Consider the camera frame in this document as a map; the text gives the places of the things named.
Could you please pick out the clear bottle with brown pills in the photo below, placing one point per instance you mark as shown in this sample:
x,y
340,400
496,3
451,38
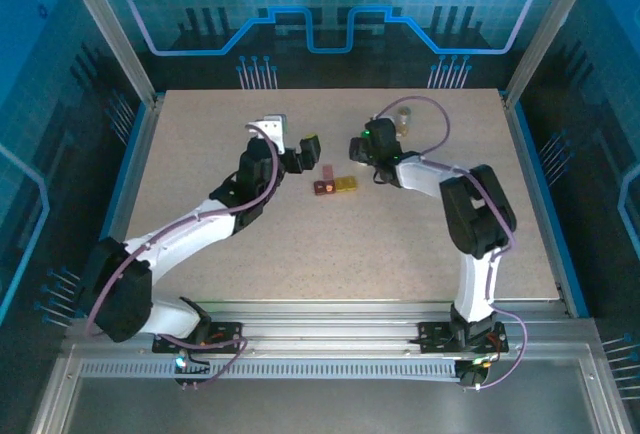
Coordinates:
x,y
404,121

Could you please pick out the yellow and red pill organiser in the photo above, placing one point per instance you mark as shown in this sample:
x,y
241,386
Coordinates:
x,y
345,184

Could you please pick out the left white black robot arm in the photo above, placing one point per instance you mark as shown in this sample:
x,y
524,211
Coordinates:
x,y
185,234

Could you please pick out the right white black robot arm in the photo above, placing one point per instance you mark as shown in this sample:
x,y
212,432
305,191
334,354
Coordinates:
x,y
475,284

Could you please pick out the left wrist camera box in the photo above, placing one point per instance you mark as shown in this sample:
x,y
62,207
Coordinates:
x,y
272,126

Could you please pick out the left table side rail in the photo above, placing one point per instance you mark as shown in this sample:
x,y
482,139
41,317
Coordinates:
x,y
131,179

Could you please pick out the long aluminium mounting rail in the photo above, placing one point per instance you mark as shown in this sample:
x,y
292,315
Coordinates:
x,y
325,324

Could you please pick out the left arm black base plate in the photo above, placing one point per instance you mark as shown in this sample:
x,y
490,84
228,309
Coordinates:
x,y
231,341

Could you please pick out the left aluminium frame post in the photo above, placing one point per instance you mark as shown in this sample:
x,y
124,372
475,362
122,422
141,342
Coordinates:
x,y
112,29

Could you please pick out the aluminium frame post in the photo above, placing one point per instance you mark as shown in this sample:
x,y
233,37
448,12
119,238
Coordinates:
x,y
550,29
112,29

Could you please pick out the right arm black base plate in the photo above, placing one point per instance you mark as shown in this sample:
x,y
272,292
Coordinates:
x,y
432,339

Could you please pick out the right aluminium frame post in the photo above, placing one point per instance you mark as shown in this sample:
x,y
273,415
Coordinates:
x,y
550,29

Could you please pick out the left black connector bracket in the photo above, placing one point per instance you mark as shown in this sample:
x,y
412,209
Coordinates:
x,y
195,365

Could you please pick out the black connector bracket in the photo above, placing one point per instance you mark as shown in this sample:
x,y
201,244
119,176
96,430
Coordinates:
x,y
195,365
470,378

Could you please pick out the right black connector bracket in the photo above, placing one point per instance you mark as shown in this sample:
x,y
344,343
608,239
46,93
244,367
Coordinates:
x,y
470,378

